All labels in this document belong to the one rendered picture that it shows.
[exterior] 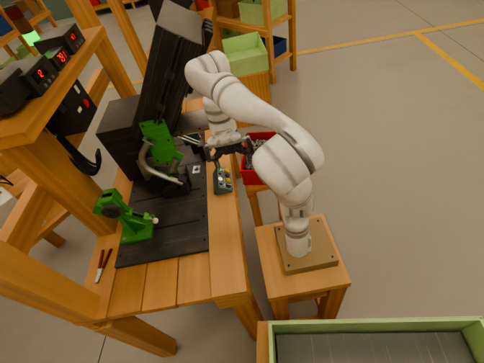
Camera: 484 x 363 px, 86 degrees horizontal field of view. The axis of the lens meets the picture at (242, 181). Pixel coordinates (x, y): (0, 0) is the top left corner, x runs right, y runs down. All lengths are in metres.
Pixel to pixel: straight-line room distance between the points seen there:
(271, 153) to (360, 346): 0.79
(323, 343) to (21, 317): 2.33
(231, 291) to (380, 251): 1.38
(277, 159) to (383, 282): 1.75
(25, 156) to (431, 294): 2.22
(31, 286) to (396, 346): 1.14
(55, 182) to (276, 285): 0.93
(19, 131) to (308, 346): 1.09
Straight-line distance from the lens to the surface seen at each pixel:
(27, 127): 0.96
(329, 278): 1.11
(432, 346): 1.12
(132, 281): 1.25
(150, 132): 1.26
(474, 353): 1.16
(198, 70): 0.61
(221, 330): 1.97
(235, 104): 0.52
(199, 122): 1.38
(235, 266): 1.08
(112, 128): 1.38
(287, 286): 1.09
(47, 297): 1.09
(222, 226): 1.19
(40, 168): 1.17
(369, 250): 2.16
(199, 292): 1.11
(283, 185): 0.42
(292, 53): 4.07
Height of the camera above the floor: 1.88
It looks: 48 degrees down
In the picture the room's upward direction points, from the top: 14 degrees counter-clockwise
